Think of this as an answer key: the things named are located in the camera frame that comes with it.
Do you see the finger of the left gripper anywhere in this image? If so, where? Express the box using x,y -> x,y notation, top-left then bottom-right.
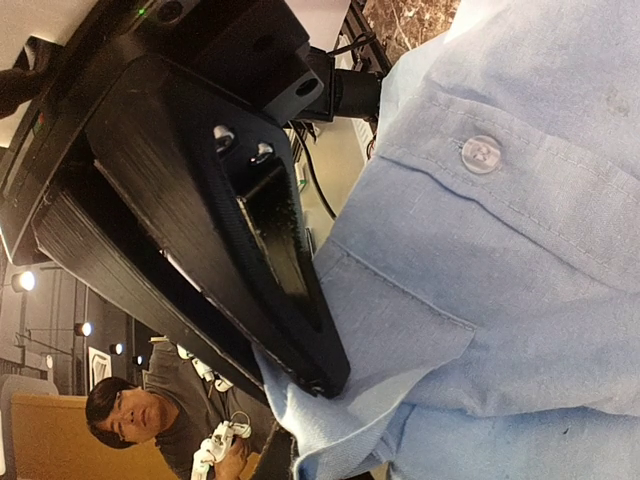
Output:
34,192 -> 267,403
86,56 -> 350,398

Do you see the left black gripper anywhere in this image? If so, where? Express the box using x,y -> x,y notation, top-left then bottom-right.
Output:
1,1 -> 310,265

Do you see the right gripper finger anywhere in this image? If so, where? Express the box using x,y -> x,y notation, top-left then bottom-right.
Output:
252,424 -> 298,480

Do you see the light blue shirt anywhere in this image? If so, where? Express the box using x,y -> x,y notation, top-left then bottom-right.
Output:
258,1 -> 639,479

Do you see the operator in dark shirt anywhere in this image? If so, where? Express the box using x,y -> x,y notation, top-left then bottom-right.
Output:
85,341 -> 275,479

